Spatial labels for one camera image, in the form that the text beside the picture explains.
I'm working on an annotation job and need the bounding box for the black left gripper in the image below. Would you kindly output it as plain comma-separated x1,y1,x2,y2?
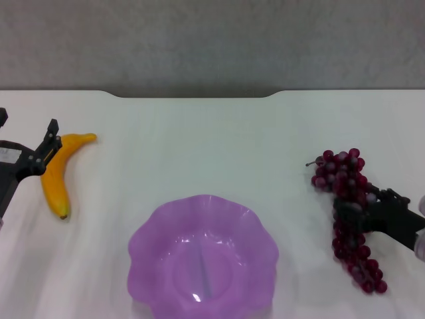
0,108,64,219

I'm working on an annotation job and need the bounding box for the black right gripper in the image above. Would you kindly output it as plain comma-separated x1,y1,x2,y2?
333,185,425,254

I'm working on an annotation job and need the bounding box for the dark red grape bunch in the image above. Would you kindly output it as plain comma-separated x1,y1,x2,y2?
305,148,388,294

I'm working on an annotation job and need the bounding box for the yellow banana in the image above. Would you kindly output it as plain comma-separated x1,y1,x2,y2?
40,133,98,221

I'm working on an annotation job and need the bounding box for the purple wavy-edged plastic plate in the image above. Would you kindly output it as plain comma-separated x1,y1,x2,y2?
126,194,280,319

